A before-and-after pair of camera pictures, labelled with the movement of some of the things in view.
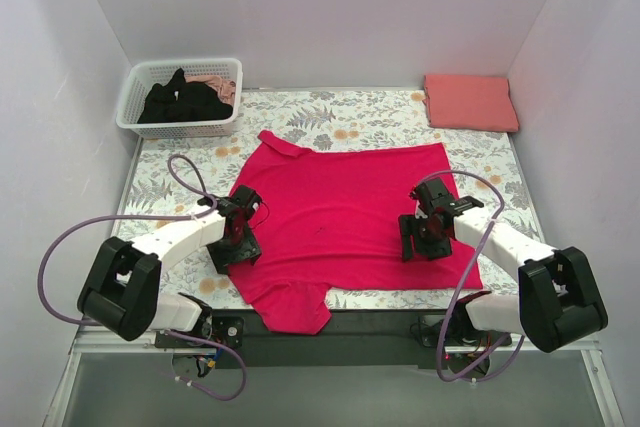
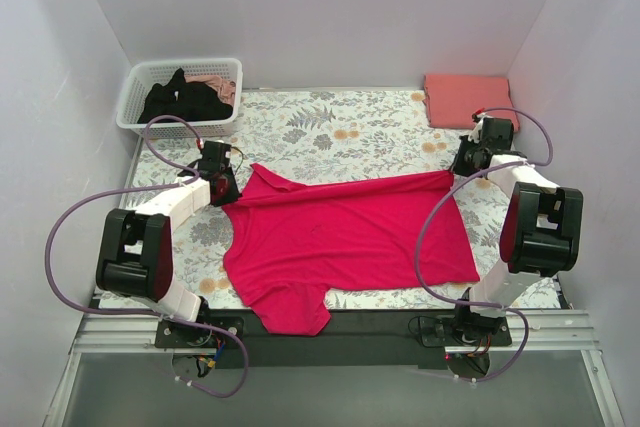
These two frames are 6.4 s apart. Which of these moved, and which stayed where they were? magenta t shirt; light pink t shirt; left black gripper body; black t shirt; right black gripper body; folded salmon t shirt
Moved: left black gripper body; magenta t shirt; right black gripper body
Stayed: black t shirt; light pink t shirt; folded salmon t shirt
